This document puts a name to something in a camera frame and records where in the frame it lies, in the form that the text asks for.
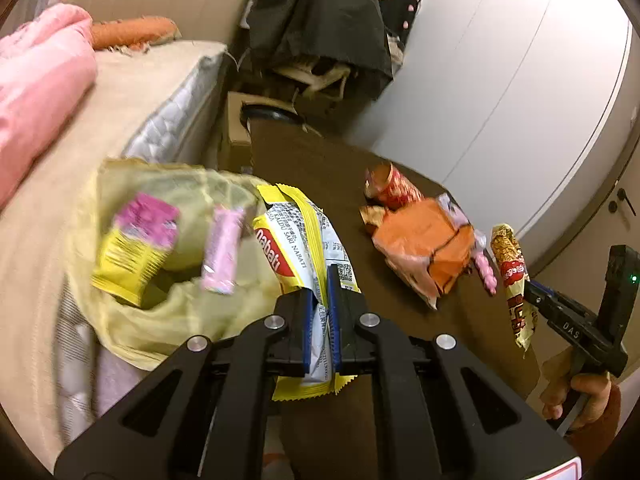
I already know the person's right hand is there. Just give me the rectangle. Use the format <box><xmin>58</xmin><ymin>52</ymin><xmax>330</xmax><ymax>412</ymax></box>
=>
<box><xmin>540</xmin><ymin>347</ymin><xmax>613</xmax><ymax>431</ymax></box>

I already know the black round object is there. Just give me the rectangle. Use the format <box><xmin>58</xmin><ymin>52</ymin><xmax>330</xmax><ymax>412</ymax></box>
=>
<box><xmin>240</xmin><ymin>101</ymin><xmax>308</xmax><ymax>128</ymax></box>

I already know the orange snack packet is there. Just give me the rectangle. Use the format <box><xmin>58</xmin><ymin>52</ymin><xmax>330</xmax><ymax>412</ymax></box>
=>
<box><xmin>360</xmin><ymin>193</ymin><xmax>476</xmax><ymax>310</ymax></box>

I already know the beige office chair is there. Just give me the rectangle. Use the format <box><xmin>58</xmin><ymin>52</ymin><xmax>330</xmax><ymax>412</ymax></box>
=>
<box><xmin>272</xmin><ymin>57</ymin><xmax>351</xmax><ymax>106</ymax></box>

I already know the cardboard box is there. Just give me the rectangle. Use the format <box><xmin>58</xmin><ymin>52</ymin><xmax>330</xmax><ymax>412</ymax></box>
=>
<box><xmin>220</xmin><ymin>91</ymin><xmax>311</xmax><ymax>173</ymax></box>

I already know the beige headboard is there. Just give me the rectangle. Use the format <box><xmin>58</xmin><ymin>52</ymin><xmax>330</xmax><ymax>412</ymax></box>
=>
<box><xmin>62</xmin><ymin>0</ymin><xmax>253</xmax><ymax>56</ymax></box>

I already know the yellow pink snack packet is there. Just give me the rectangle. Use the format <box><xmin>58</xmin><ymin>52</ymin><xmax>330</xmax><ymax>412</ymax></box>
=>
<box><xmin>91</xmin><ymin>192</ymin><xmax>180</xmax><ymax>309</ymax></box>

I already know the pink caterpillar toy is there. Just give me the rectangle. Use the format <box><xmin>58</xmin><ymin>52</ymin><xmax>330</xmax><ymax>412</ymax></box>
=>
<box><xmin>472</xmin><ymin>232</ymin><xmax>498</xmax><ymax>296</ymax></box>

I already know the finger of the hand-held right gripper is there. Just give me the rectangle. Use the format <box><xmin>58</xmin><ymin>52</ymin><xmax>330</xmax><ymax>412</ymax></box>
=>
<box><xmin>522</xmin><ymin>280</ymin><xmax>557</xmax><ymax>318</ymax></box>

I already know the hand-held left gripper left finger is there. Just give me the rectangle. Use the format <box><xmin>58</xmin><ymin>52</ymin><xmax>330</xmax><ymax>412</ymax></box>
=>
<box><xmin>54</xmin><ymin>287</ymin><xmax>321</xmax><ymax>480</ymax></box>

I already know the black door handle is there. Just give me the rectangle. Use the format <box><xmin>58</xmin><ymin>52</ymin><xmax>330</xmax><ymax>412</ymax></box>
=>
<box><xmin>607</xmin><ymin>187</ymin><xmax>632</xmax><ymax>216</ymax></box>

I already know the red yellow noodle wrapper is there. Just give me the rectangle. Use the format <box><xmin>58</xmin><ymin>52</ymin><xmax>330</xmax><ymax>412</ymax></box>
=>
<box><xmin>490</xmin><ymin>224</ymin><xmax>538</xmax><ymax>352</ymax></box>

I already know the red snack packet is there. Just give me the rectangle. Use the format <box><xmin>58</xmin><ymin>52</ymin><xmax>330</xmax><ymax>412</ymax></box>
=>
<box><xmin>364</xmin><ymin>161</ymin><xmax>425</xmax><ymax>209</ymax></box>

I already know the pink candy wrapper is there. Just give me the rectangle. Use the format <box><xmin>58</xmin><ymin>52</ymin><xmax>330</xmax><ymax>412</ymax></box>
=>
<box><xmin>201</xmin><ymin>205</ymin><xmax>247</xmax><ymax>295</ymax></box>

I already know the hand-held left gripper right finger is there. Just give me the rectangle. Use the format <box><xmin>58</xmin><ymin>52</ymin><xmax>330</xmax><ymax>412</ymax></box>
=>
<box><xmin>326</xmin><ymin>264</ymin><xmax>581</xmax><ymax>480</ymax></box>

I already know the black cloth with pink prints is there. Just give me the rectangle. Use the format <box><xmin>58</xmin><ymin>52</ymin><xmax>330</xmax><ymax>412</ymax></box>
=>
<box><xmin>375</xmin><ymin>0</ymin><xmax>422</xmax><ymax>43</ymax></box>

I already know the orange cushion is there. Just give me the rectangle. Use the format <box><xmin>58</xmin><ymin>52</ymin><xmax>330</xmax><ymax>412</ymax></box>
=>
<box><xmin>90</xmin><ymin>16</ymin><xmax>182</xmax><ymax>56</ymax></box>

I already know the pink blanket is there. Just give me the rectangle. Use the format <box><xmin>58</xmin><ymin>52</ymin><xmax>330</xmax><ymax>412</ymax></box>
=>
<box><xmin>0</xmin><ymin>2</ymin><xmax>98</xmax><ymax>208</ymax></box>

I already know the yellow white snack wrapper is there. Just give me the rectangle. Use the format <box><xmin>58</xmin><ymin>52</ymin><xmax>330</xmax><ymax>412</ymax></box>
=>
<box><xmin>251</xmin><ymin>183</ymin><xmax>362</xmax><ymax>402</ymax></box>

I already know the person's right forearm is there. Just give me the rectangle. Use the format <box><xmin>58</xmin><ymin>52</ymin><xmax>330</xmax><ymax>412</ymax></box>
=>
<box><xmin>582</xmin><ymin>385</ymin><xmax>623</xmax><ymax>468</ymax></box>

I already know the bed mattress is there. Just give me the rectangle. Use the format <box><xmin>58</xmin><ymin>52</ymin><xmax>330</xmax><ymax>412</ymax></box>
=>
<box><xmin>0</xmin><ymin>40</ymin><xmax>231</xmax><ymax>471</ymax></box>

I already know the white wardrobe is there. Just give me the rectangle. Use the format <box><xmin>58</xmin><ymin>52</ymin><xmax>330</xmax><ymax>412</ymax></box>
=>
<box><xmin>345</xmin><ymin>0</ymin><xmax>632</xmax><ymax>261</ymax></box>

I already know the dark jacket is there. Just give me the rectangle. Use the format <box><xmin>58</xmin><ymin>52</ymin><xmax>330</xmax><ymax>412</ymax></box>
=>
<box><xmin>248</xmin><ymin>0</ymin><xmax>396</xmax><ymax>96</ymax></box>

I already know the yellow plastic bag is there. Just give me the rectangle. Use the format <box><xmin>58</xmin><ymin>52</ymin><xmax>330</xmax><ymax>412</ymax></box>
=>
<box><xmin>65</xmin><ymin>158</ymin><xmax>281</xmax><ymax>372</ymax></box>

